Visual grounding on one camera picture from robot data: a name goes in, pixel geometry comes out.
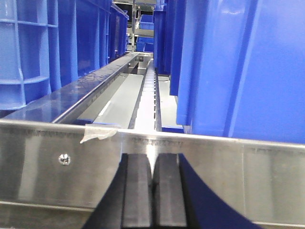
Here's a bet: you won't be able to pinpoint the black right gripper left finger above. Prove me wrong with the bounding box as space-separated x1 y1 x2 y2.
83 154 153 229

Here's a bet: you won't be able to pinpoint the large blue crate upper shelf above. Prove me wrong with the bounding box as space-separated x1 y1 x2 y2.
154 0 305 143

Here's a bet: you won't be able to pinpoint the shelf rail screw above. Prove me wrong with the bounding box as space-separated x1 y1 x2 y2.
58 154 71 166

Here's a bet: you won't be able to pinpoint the steel divider rail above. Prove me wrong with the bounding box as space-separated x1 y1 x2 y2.
1 52 139 124

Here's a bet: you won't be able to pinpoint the distant blue bins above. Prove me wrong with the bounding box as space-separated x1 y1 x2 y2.
136 14 154 53

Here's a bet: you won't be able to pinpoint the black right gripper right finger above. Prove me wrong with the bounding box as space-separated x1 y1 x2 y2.
153 153 258 229

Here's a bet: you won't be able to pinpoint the clear tape piece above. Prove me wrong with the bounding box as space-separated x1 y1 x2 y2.
80 124 119 144

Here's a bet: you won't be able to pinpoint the blue crate left of gap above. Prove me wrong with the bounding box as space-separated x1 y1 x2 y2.
0 0 129 112

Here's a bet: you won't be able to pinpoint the stainless steel shelf rail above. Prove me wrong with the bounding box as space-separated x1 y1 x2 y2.
0 120 305 229

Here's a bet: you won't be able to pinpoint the white roller track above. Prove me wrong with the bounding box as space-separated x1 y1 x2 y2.
128 59 162 132

